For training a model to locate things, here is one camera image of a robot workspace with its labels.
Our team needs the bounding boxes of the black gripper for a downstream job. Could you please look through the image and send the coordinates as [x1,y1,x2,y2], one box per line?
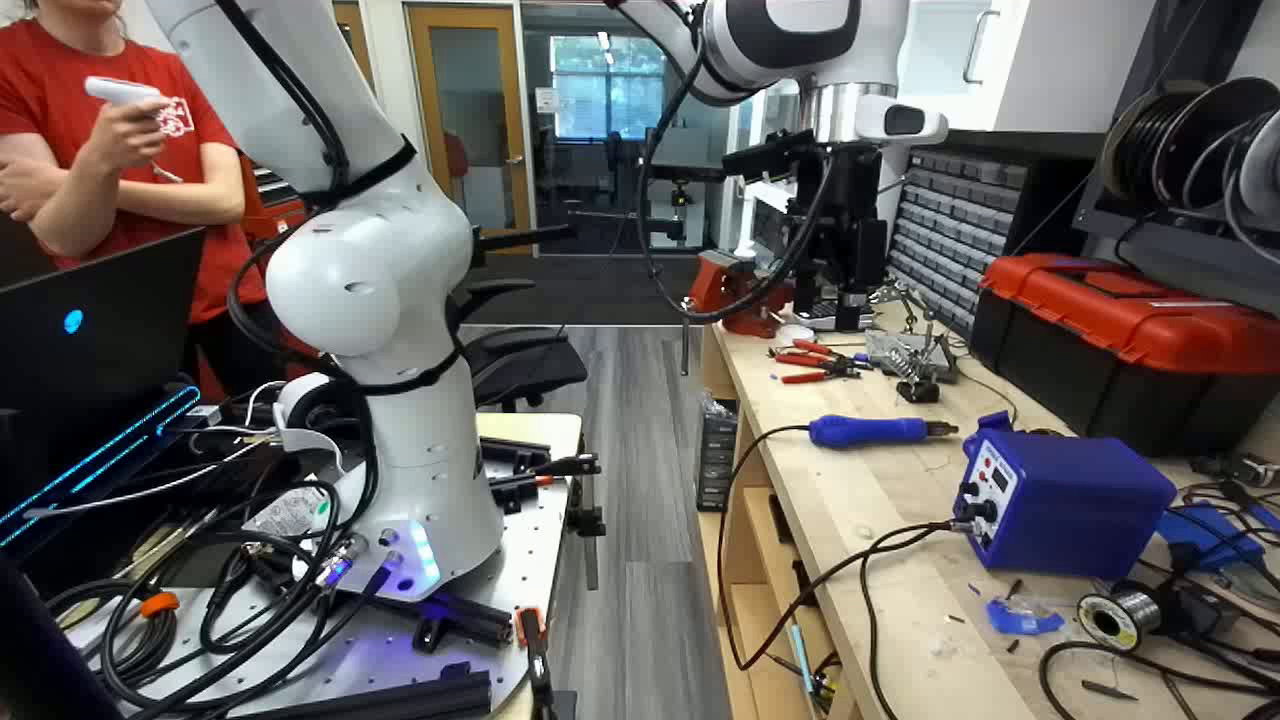
[792,136,891,335]

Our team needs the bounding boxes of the blue hot air handle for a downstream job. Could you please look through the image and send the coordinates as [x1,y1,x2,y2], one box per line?
[803,413,966,452]

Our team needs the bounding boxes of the white handheld controller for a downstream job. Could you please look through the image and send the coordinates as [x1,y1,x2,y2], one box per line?
[81,70,169,110]

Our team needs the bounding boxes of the person bare forearm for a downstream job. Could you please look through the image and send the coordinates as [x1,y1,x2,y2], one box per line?
[25,144,254,265]

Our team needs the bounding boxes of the person hand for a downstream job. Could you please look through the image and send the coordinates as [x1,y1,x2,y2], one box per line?
[93,97,180,179]

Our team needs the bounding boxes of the grey parts drawer cabinet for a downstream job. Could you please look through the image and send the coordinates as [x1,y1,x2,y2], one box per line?
[885,147,1033,335]

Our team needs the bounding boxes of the red bench vise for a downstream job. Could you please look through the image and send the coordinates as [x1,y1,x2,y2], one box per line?
[686,251,792,341]

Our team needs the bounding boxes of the red and black toolbox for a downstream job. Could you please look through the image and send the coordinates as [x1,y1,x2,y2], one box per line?
[967,251,1280,457]

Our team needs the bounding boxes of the blue soldering station box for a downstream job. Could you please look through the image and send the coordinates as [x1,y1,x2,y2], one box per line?
[954,413,1182,578]

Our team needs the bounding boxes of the black office chair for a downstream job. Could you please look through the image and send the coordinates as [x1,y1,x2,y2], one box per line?
[452,270,594,413]

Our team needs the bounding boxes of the black filament spool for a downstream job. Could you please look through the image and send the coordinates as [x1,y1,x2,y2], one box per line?
[1105,76,1241,220]

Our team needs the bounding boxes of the metal robot mounting table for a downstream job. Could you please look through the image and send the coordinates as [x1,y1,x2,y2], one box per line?
[66,409,594,720]

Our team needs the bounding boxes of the grey filament spool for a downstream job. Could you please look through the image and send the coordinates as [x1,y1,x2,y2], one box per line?
[1218,102,1280,231]

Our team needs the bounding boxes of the wooden framed door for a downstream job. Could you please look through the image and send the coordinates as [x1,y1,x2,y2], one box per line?
[404,3,536,234]

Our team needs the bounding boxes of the black laptop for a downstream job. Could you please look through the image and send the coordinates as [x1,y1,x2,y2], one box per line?
[0,223,213,443]

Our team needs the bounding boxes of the blue edged black case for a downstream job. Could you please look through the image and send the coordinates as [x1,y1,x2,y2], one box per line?
[0,379,204,552]

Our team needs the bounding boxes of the person torso red shirt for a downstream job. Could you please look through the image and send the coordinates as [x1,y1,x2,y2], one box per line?
[0,0,272,330]

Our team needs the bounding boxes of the red handled pliers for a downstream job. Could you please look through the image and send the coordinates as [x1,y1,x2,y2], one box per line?
[769,341,874,387]

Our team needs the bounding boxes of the black handle cable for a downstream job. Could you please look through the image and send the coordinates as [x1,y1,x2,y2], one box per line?
[713,420,967,674]

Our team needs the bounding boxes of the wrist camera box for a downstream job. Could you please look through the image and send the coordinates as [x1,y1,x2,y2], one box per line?
[875,99,954,147]

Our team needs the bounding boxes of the solder wire spool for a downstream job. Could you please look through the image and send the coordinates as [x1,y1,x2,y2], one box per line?
[1078,588,1169,655]

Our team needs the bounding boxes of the blue handle holder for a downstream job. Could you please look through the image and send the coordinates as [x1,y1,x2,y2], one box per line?
[1157,498,1268,575]

